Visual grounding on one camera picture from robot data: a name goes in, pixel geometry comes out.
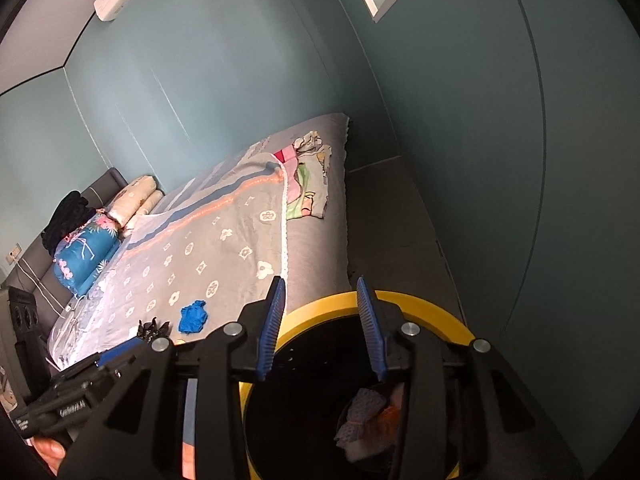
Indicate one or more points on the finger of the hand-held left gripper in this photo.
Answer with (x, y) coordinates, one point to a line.
(120, 352)

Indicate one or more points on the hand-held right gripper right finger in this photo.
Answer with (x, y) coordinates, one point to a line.
(371, 330)

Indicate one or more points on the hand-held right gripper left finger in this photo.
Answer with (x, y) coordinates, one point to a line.
(270, 330)

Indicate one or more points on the black plastic bag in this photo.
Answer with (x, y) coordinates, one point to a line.
(152, 331)

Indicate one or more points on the yellow rimmed trash bin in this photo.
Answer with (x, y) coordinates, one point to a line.
(325, 307)

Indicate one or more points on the purple foam net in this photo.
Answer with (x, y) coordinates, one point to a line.
(362, 405)

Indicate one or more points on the blue cloth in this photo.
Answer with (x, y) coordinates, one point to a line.
(192, 319)

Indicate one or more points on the person's left hand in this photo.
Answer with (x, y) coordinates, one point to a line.
(50, 452)

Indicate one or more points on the light floral bed sheet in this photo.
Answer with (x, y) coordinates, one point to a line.
(75, 330)

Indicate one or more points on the grey flower print blanket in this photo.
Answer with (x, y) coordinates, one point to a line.
(210, 260)

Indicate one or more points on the grey upholstered bed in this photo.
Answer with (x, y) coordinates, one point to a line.
(320, 250)

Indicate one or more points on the blue floral folded quilt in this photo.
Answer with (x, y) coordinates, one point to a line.
(87, 255)

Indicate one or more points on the pink and green cloth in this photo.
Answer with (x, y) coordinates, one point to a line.
(310, 195)

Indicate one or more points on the black folded clothes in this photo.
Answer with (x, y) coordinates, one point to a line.
(67, 220)

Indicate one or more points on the beige folded quilt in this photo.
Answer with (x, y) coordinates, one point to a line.
(135, 197)

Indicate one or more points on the wall socket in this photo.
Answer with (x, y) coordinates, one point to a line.
(14, 253)

